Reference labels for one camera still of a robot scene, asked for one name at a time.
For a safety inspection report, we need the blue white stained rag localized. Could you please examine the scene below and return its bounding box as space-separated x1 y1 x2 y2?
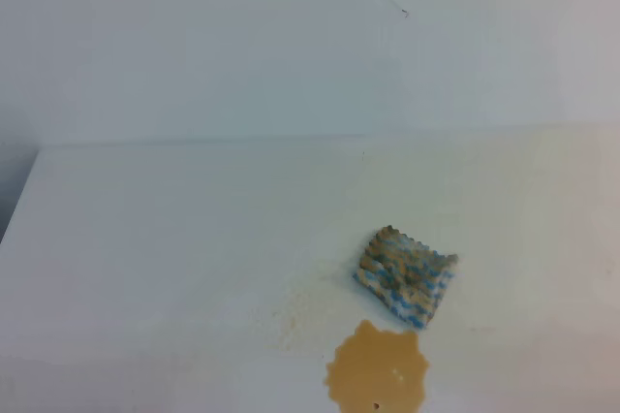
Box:
353 225 459 331

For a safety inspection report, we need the brown coffee puddle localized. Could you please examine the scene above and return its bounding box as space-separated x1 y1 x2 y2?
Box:
324 320 429 413

